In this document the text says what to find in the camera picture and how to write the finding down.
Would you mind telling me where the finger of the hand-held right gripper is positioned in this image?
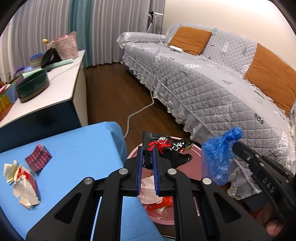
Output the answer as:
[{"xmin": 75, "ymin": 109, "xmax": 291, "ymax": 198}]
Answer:
[{"xmin": 232, "ymin": 141, "xmax": 258, "ymax": 164}]

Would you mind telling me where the white plastic bag green print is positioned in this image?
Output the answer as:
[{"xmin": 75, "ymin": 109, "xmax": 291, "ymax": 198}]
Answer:
[{"xmin": 140, "ymin": 169, "xmax": 167, "ymax": 204}]

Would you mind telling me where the grey curtain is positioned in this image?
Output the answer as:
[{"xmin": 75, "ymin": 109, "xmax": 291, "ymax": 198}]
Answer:
[{"xmin": 9, "ymin": 0, "xmax": 166, "ymax": 67}]

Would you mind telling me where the stack of pastel bowls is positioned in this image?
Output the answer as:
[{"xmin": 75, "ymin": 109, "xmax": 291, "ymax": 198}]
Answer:
[{"xmin": 29, "ymin": 53, "xmax": 45, "ymax": 69}]

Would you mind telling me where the white power cable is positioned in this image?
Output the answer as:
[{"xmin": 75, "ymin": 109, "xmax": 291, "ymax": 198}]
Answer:
[{"xmin": 122, "ymin": 32, "xmax": 167, "ymax": 139}]

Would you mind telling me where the white phone holder stand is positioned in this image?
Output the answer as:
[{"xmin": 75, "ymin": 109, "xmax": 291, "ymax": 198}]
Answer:
[{"xmin": 147, "ymin": 10, "xmax": 164, "ymax": 34}]

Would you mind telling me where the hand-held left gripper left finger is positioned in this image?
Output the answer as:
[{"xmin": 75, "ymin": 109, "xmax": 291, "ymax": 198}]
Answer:
[{"xmin": 25, "ymin": 146, "xmax": 143, "ymax": 241}]

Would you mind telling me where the blue plastic bag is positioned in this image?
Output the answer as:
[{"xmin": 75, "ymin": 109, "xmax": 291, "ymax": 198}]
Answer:
[{"xmin": 201, "ymin": 127, "xmax": 244, "ymax": 186}]

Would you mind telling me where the grey quilted sofa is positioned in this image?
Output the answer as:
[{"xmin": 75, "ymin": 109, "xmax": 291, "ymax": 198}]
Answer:
[{"xmin": 116, "ymin": 23, "xmax": 296, "ymax": 201}]

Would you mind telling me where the teal curtain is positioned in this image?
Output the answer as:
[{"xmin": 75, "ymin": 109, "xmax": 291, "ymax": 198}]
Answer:
[{"xmin": 68, "ymin": 0, "xmax": 93, "ymax": 66}]

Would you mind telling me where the mint green cloth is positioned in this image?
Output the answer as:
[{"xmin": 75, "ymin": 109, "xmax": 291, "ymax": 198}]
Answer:
[{"xmin": 42, "ymin": 59, "xmax": 74, "ymax": 72}]

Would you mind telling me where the orange cushion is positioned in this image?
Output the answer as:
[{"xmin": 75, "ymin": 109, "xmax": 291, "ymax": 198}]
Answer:
[
  {"xmin": 167, "ymin": 26, "xmax": 213, "ymax": 55},
  {"xmin": 243, "ymin": 43, "xmax": 296, "ymax": 116}
]

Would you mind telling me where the blue table mat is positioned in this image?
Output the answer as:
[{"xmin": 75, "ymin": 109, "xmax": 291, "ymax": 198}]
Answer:
[{"xmin": 0, "ymin": 122, "xmax": 167, "ymax": 241}]

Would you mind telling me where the red patterned packet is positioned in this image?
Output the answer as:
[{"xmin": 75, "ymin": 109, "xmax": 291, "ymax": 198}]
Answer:
[{"xmin": 25, "ymin": 144, "xmax": 52, "ymax": 173}]

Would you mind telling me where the person's right hand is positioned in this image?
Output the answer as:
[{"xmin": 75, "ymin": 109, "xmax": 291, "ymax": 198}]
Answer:
[{"xmin": 255, "ymin": 204, "xmax": 286, "ymax": 237}]

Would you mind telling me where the red plastic bag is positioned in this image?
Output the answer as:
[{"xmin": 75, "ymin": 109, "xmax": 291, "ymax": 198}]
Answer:
[{"xmin": 146, "ymin": 196, "xmax": 173, "ymax": 211}]

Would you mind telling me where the white-top coffee table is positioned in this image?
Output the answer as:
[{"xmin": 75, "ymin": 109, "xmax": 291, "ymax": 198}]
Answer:
[{"xmin": 0, "ymin": 50, "xmax": 89, "ymax": 153}]

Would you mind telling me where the pink plastic basin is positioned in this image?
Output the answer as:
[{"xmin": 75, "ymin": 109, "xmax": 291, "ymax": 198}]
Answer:
[{"xmin": 126, "ymin": 137, "xmax": 201, "ymax": 225}]

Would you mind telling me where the black snack packet red print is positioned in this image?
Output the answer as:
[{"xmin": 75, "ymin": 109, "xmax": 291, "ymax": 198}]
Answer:
[{"xmin": 142, "ymin": 130, "xmax": 193, "ymax": 169}]

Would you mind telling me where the torn beige paper bag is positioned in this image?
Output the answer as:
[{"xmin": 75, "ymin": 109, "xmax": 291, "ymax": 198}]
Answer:
[{"xmin": 13, "ymin": 164, "xmax": 41, "ymax": 207}]

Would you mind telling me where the pink lace basket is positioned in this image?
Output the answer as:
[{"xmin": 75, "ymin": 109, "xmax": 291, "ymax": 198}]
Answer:
[{"xmin": 47, "ymin": 31, "xmax": 78, "ymax": 60}]

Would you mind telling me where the colourful striped box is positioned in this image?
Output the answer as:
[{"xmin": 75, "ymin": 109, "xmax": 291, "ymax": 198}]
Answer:
[{"xmin": 0, "ymin": 67, "xmax": 25, "ymax": 121}]

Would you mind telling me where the dark green round container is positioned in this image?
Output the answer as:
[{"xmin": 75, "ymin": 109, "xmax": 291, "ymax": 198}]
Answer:
[{"xmin": 15, "ymin": 69, "xmax": 50, "ymax": 103}]

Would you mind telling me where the cream crumpled paper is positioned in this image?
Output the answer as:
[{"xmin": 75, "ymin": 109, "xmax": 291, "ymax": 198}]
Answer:
[{"xmin": 3, "ymin": 161, "xmax": 20, "ymax": 184}]

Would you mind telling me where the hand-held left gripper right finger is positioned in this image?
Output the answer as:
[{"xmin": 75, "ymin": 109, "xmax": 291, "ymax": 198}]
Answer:
[{"xmin": 152, "ymin": 146, "xmax": 273, "ymax": 241}]

